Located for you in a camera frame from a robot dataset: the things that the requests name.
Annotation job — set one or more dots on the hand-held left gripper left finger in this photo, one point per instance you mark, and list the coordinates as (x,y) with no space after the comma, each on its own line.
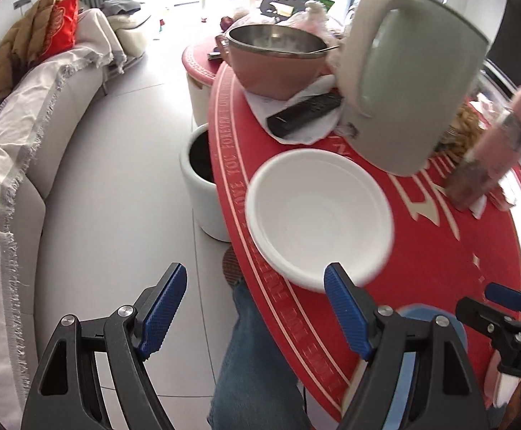
(159,318)

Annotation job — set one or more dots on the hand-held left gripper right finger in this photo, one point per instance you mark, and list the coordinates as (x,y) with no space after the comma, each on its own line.
(347,313)

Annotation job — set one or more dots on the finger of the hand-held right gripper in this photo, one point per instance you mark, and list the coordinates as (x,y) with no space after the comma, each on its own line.
(504,293)
(484,316)

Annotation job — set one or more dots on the blue square plate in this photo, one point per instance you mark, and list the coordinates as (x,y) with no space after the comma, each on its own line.
(417,313)

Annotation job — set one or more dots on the large white bowl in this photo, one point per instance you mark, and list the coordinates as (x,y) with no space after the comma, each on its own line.
(318,215)

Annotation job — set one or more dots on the round red table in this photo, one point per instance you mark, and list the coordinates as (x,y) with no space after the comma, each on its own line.
(430,251)

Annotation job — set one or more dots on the red slipper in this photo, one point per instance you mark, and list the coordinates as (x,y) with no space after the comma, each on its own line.
(231,266)

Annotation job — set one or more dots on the person's leg in jeans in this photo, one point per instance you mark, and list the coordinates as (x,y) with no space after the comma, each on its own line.
(251,358)

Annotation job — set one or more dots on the white round bin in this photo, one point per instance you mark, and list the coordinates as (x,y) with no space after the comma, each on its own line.
(197,201)

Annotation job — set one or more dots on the pink water bottle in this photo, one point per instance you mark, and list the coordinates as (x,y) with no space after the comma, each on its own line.
(498,152)

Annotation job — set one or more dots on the clear bag of snacks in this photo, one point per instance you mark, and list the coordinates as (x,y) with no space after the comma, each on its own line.
(466,121)

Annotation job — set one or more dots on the white sofa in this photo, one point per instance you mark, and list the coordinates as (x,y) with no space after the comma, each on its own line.
(63,152)

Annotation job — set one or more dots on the white fringed blanket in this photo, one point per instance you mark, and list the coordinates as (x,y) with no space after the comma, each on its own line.
(0,197)

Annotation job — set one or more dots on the black remote control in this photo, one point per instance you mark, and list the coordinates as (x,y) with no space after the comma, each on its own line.
(305,114)

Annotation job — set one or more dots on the pale green electric kettle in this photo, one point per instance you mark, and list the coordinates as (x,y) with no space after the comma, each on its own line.
(412,98)

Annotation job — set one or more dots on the white paper sheet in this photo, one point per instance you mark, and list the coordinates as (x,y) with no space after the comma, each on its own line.
(262,104)

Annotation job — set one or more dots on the pink metal bowl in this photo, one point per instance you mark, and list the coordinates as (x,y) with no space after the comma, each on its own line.
(269,76)

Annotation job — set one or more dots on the red topped round stool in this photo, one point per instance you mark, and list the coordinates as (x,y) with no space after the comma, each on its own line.
(197,60)

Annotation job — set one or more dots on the pink plastic bag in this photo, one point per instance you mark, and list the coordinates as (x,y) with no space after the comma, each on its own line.
(314,20)

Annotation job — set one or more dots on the brown blanket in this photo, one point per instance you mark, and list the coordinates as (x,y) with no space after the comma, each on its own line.
(14,58)

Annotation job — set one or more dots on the red cushion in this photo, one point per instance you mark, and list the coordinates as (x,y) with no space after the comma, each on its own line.
(58,27)

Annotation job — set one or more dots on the grey folded cloth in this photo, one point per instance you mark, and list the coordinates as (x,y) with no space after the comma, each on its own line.
(119,6)

